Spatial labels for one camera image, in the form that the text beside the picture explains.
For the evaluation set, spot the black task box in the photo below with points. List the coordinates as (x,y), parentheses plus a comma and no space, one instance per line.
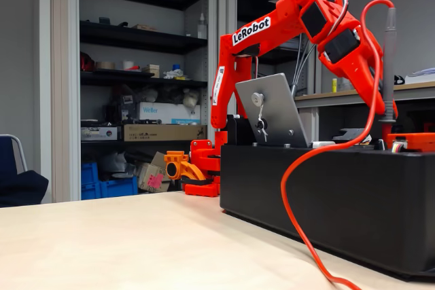
(340,201)

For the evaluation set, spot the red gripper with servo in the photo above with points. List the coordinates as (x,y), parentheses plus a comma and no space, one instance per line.
(357,60)

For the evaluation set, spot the blue chair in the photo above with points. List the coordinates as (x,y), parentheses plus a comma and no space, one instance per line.
(7,157)

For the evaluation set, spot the white printed box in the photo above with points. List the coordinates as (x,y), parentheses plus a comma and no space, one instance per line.
(100,133)

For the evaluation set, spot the cardboard box with pink sticker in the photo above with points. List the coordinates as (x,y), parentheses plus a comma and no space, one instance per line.
(151,178)

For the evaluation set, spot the tall blue plastic crate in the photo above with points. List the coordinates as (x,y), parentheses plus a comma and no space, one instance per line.
(89,181)

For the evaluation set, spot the flat small box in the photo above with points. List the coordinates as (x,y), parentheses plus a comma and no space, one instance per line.
(144,27)

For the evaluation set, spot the blue cap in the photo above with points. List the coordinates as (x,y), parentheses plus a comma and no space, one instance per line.
(176,67)

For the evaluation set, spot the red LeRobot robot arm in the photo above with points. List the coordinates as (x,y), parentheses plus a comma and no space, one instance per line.
(289,11)

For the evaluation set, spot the red display module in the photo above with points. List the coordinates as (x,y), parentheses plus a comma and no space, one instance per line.
(414,140)

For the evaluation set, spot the wooden side desk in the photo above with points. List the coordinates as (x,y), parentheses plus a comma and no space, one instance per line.
(418,88)

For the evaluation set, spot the grey hinged door panel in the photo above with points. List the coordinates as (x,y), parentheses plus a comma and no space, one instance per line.
(278,113)

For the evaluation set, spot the wide cabinet with black shelves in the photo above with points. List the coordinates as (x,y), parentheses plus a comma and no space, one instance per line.
(142,40)

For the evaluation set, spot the dark jacket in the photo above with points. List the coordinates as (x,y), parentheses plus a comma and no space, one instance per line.
(20,188)

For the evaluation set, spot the white fluffy bundle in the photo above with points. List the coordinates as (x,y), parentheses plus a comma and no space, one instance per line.
(190,96)

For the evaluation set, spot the long cardboard box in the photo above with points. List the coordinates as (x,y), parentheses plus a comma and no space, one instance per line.
(153,132)

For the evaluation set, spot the white rectangular block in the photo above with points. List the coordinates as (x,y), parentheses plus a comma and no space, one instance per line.
(323,144)

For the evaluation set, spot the red object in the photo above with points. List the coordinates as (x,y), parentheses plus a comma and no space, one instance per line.
(86,62)

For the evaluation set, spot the white crumpled cloth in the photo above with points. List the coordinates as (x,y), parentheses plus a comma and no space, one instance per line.
(174,73)

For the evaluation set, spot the grey test probe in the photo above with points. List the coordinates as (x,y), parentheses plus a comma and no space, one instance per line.
(389,66)

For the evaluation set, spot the white Weller box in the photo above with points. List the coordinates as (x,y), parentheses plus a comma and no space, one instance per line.
(163,113)

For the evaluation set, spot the grey stand with cork knobs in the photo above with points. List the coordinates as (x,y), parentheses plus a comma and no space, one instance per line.
(294,88)

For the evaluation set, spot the orange table clamp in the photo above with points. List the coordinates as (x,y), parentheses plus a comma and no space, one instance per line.
(180,167)

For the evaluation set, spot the paper stack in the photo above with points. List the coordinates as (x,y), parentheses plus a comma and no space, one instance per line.
(423,74)

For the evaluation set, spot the black and white object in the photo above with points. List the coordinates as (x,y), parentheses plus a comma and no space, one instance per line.
(400,80)

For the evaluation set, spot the brown tape roll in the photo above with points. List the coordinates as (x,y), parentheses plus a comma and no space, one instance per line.
(104,65)

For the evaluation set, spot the low blue plastic crate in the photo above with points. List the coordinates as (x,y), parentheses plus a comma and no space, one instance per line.
(119,188)

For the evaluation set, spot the small cardboard box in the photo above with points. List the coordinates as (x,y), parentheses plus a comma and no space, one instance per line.
(152,71)

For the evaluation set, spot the white tape roll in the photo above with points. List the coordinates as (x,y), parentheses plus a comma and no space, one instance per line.
(128,65)

